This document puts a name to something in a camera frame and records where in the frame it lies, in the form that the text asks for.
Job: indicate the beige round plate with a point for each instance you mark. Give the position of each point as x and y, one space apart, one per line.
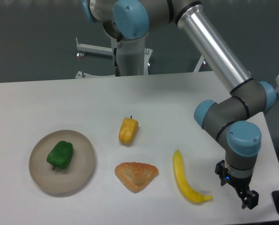
62 182

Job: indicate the triangular pastry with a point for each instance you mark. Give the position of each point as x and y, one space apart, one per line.
136 176

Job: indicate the yellow bell pepper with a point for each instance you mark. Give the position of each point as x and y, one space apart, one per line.
128 130

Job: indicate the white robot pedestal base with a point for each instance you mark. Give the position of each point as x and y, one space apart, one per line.
165 50

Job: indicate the green bell pepper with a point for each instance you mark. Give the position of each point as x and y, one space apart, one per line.
60 156

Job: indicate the yellow banana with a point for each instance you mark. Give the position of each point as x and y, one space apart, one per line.
186 190

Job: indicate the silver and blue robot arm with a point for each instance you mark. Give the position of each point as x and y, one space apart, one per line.
129 21

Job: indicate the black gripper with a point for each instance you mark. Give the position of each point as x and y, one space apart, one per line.
240 180

